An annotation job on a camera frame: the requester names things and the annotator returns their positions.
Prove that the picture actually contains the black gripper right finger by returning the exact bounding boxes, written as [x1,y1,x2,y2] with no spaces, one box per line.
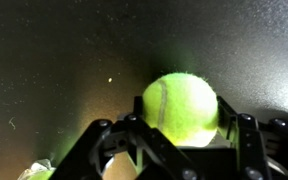
[216,95,288,180]

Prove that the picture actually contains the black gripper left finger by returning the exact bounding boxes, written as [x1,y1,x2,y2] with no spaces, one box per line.
[50,95,199,180]

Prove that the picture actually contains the yellow-green tennis ball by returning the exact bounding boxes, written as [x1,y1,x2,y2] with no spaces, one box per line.
[141,72,220,148]

